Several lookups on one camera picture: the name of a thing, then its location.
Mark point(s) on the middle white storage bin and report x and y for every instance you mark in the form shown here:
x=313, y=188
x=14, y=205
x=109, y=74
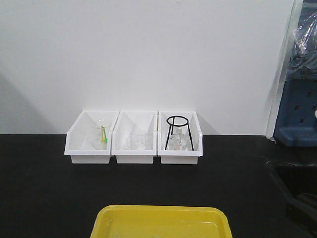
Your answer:
x=127, y=120

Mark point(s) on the black wire tripod stand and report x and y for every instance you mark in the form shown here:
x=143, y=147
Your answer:
x=179, y=121

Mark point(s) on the left white storage bin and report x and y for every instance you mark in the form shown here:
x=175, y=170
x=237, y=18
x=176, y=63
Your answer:
x=78, y=139

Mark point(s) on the blue perforated equipment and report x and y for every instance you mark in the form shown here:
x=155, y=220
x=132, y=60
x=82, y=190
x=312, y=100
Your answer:
x=296, y=124

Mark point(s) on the glass beaker with sticks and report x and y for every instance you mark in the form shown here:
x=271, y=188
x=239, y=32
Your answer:
x=96, y=134

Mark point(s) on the clear plastic bag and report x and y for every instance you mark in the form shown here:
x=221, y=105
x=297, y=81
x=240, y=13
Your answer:
x=303, y=60

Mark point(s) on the yellow green stirrers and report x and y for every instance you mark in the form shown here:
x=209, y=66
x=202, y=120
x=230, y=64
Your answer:
x=104, y=138

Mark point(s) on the yellow plastic tray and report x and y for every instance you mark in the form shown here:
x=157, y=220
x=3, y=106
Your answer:
x=147, y=221

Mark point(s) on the clear beaker middle bin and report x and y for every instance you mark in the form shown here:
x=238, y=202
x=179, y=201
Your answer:
x=136, y=141

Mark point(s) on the right white storage bin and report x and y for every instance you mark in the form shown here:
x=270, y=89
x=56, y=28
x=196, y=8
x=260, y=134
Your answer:
x=183, y=157

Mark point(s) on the clear flask right bin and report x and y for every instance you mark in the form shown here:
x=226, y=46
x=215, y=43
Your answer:
x=177, y=139

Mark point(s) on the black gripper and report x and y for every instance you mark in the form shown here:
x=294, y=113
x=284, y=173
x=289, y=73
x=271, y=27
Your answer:
x=298, y=184

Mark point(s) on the white storage bin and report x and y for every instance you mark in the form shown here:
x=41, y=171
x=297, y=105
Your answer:
x=127, y=120
x=78, y=139
x=183, y=157

